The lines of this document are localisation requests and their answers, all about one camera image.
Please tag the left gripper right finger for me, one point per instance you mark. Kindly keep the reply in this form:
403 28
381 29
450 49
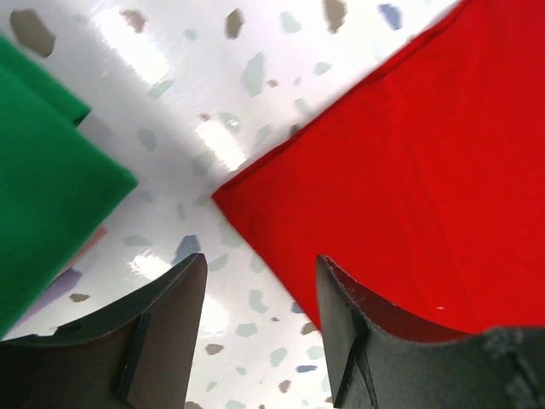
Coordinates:
379 355

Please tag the red t shirt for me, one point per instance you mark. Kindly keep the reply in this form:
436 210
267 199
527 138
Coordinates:
425 181

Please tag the pink folded t shirt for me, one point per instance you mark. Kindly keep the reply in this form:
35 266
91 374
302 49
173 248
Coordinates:
100 233

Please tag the lavender folded t shirt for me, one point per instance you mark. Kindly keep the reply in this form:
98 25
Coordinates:
65 283

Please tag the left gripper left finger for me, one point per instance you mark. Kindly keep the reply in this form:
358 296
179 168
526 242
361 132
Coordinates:
136 352

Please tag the green folded t shirt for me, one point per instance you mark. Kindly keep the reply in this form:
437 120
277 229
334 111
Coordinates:
57 188

